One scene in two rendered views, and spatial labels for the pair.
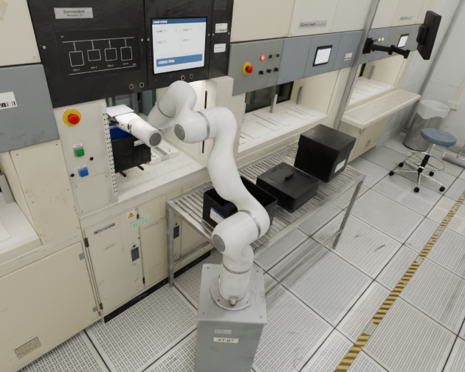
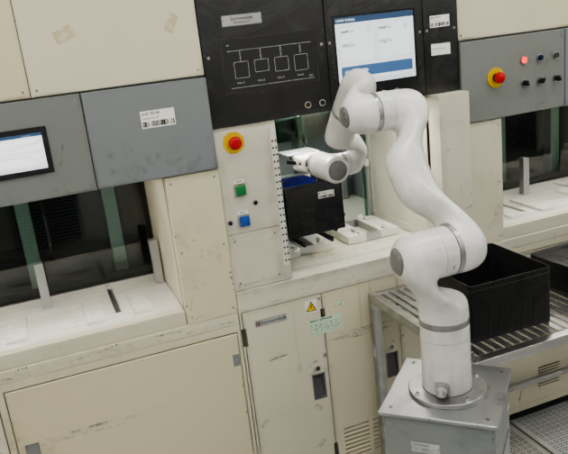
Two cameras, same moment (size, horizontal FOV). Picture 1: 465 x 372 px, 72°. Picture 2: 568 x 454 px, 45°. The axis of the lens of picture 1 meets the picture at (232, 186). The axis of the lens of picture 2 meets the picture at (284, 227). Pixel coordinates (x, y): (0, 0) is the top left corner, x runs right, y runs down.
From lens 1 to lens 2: 84 cm
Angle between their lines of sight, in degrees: 33
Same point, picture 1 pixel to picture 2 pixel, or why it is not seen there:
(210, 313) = (402, 407)
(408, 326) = not seen: outside the picture
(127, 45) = (302, 51)
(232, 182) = (417, 177)
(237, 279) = (440, 343)
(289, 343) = not seen: outside the picture
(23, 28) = (190, 40)
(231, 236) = (411, 246)
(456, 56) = not seen: outside the picture
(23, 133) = (178, 157)
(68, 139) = (227, 171)
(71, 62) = (236, 74)
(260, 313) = (488, 415)
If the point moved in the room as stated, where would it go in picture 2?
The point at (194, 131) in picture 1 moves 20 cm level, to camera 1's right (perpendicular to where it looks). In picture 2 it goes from (361, 111) to (442, 107)
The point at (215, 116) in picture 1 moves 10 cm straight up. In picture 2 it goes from (392, 96) to (389, 55)
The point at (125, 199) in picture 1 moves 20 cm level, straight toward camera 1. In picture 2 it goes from (301, 276) to (297, 300)
